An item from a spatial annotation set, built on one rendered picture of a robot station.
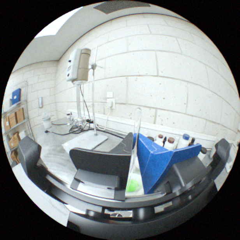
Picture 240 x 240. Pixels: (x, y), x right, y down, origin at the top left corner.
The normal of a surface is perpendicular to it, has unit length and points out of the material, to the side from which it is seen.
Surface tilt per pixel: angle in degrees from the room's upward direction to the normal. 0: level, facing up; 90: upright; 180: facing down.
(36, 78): 90
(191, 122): 90
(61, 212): 0
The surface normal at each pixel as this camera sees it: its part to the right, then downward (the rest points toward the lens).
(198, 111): -0.48, 0.27
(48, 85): 0.87, 0.18
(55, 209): 0.02, -0.95
